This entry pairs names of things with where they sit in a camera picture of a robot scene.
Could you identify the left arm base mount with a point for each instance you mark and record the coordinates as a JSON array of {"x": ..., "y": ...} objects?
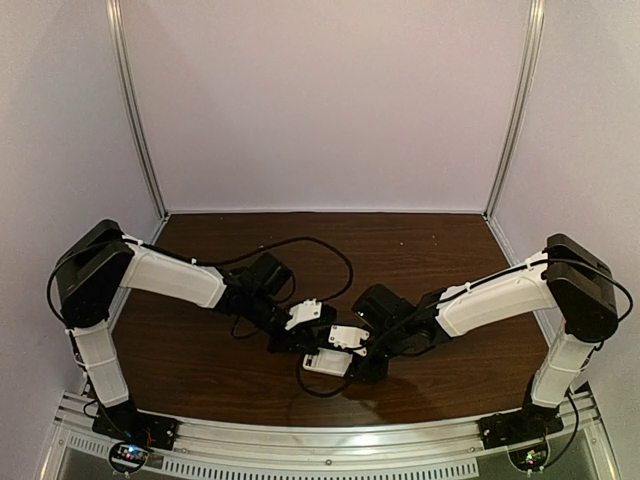
[{"x": 132, "y": 451}]

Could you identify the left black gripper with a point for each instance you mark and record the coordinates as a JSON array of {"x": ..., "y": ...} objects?
[{"x": 295, "y": 337}]

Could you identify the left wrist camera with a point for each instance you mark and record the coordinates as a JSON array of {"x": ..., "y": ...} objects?
[{"x": 308, "y": 311}]

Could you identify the white remote control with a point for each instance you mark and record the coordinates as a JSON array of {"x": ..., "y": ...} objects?
[{"x": 328, "y": 362}]

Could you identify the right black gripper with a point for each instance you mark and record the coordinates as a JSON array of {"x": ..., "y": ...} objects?
[{"x": 366, "y": 372}]

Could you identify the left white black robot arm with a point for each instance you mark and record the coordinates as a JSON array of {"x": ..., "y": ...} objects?
[{"x": 87, "y": 277}]

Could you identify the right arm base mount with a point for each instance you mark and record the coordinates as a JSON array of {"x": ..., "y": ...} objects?
[{"x": 525, "y": 435}]

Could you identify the left aluminium corner post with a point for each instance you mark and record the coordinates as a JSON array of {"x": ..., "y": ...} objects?
[{"x": 131, "y": 106}]

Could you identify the aluminium corner post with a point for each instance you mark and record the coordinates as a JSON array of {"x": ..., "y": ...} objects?
[
  {"x": 529, "y": 61},
  {"x": 131, "y": 106}
]

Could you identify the right aluminium corner post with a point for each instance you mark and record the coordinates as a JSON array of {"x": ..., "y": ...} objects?
[{"x": 529, "y": 61}]

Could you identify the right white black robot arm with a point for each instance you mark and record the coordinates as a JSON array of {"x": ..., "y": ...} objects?
[{"x": 563, "y": 276}]

